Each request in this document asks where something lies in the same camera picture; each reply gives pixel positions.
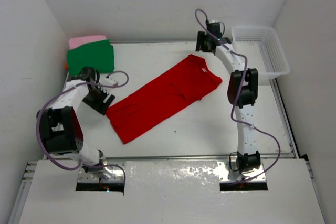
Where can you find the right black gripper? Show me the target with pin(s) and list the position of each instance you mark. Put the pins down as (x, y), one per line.
(202, 35)

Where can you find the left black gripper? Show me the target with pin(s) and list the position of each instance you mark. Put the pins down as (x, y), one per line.
(99, 106)

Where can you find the green t shirt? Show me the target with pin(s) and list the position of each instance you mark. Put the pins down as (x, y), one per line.
(99, 55)

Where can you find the red t shirt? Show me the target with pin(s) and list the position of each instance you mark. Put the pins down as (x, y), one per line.
(171, 92)

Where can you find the pink t shirt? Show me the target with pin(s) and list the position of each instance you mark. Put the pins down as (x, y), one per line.
(79, 41)

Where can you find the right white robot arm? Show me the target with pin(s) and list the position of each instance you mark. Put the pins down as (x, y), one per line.
(242, 94)

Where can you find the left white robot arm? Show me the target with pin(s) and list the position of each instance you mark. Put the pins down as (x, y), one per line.
(60, 132)

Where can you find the white plastic laundry basket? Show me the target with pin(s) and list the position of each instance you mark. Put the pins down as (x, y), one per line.
(262, 47)

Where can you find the white front cover board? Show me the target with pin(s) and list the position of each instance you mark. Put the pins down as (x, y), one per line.
(173, 192)

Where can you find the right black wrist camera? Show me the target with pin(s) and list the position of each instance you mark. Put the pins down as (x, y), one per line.
(215, 28)

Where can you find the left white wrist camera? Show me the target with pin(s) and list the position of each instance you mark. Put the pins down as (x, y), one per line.
(111, 82)

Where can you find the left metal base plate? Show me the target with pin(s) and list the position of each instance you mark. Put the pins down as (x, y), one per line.
(112, 173)

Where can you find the metal base plate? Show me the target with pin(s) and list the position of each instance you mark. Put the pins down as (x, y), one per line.
(226, 173)
(112, 173)

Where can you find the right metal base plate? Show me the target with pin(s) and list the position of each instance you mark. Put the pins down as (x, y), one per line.
(226, 173)

